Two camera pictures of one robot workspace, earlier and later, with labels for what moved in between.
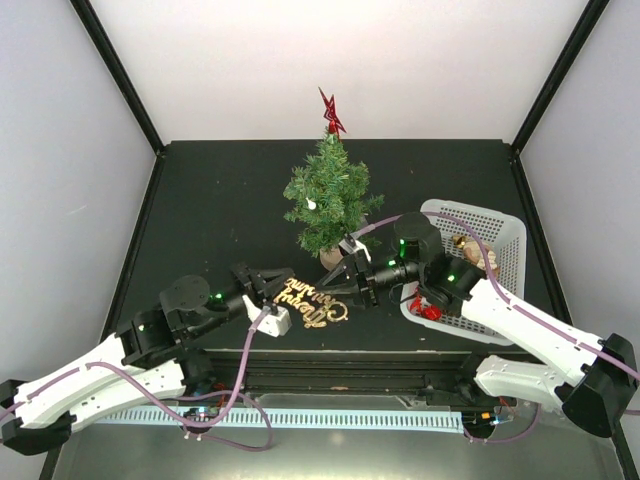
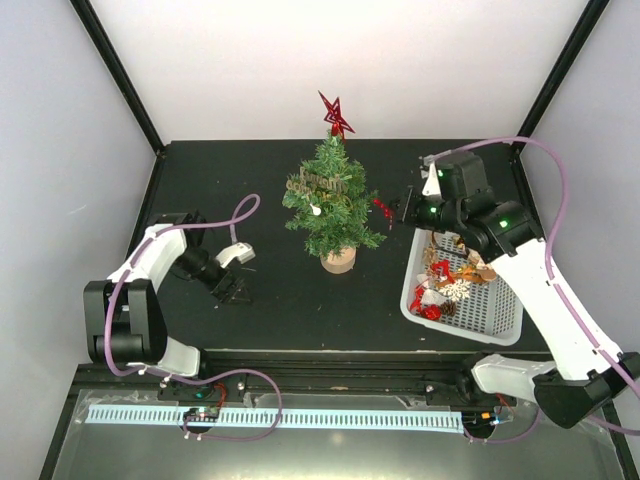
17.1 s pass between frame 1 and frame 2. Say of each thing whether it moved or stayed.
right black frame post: stayed
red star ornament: moved
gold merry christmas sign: moved
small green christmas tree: stayed
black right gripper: moved
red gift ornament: stayed
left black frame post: stayed
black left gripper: moved
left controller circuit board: stayed
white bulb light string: moved
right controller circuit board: stayed
